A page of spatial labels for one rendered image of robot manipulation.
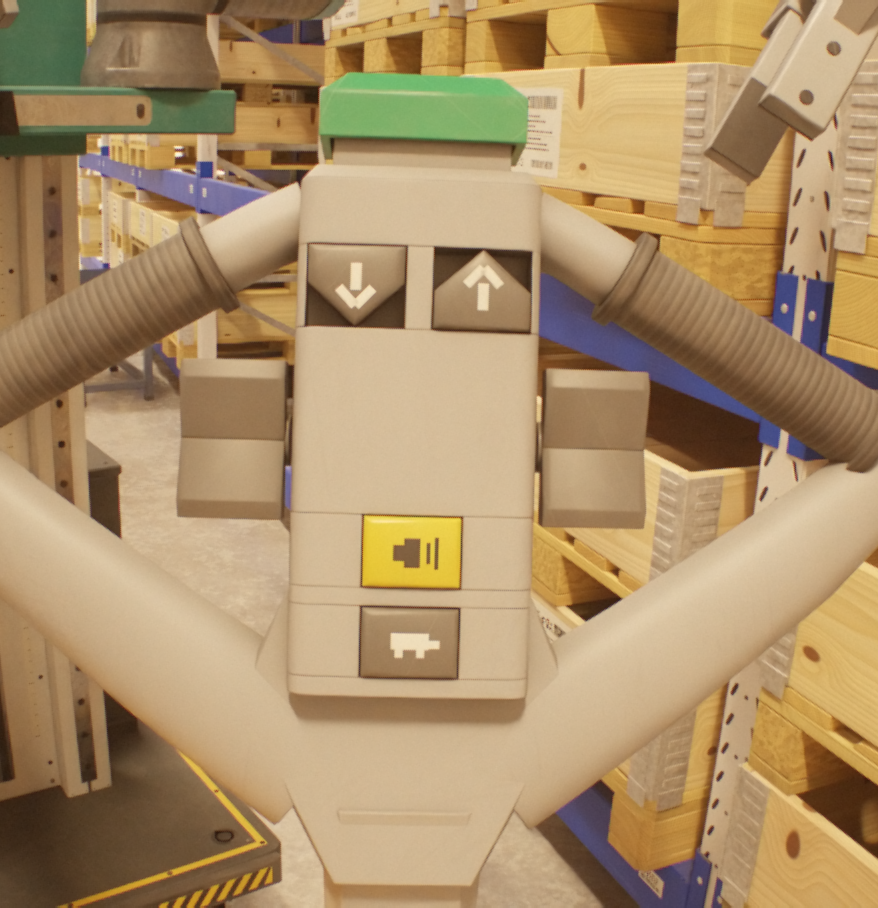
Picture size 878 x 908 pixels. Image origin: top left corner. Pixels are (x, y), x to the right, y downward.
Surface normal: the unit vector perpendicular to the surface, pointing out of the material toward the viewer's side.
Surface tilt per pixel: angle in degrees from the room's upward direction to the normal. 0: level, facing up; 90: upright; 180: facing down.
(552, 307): 90
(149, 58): 70
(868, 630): 90
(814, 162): 90
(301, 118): 90
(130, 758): 0
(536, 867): 0
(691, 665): 80
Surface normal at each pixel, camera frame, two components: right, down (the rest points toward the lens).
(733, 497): 0.40, 0.28
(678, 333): -0.25, 0.48
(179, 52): 0.61, -0.10
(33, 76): 0.59, 0.26
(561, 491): 0.06, -0.28
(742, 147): 0.05, 0.01
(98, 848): 0.04, -0.96
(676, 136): -0.91, 0.07
